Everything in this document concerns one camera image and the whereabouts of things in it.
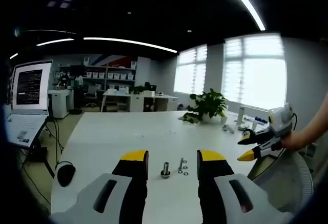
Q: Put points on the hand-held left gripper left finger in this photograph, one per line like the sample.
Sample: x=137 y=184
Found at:
x=107 y=195

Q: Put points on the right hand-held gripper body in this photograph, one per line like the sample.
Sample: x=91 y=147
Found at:
x=282 y=121

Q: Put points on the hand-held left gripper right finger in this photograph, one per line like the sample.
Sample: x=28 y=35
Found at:
x=233 y=195

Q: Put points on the thin threaded metal stud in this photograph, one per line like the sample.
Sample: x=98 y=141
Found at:
x=181 y=163

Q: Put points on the thick threaded metal stud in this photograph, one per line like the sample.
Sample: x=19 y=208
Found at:
x=166 y=166

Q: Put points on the person's right hand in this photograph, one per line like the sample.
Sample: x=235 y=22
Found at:
x=292 y=142

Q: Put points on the white upright box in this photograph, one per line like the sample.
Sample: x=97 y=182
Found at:
x=241 y=116

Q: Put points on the white handheld controller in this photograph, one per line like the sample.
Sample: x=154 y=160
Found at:
x=228 y=129

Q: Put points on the grey mesh office chair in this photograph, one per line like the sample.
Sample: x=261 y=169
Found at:
x=289 y=180

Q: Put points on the black computer mouse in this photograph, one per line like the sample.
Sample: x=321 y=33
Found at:
x=66 y=175

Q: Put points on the window with blinds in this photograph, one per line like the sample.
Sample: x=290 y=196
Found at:
x=256 y=75
x=191 y=70

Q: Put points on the white plant pot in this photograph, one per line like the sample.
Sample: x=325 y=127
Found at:
x=207 y=118

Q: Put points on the green potted plant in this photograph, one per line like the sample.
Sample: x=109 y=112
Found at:
x=208 y=103

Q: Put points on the black laptop stand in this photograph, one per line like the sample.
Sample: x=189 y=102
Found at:
x=47 y=161

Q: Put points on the white office desk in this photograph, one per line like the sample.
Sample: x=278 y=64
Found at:
x=135 y=97

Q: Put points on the white cabinet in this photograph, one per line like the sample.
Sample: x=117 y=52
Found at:
x=60 y=103

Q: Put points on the small leafy desk plant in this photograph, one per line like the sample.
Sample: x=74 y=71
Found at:
x=138 y=89

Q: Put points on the white storage shelf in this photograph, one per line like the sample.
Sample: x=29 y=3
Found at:
x=110 y=80

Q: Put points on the row of white storage bins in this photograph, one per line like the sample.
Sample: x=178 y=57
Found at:
x=110 y=75

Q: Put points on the white ceiling light strip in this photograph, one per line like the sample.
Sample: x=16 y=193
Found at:
x=246 y=1
x=128 y=42

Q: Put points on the white open laptop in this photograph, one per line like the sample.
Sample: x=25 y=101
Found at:
x=30 y=88

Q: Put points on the black wall monitor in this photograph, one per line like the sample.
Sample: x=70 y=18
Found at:
x=77 y=70

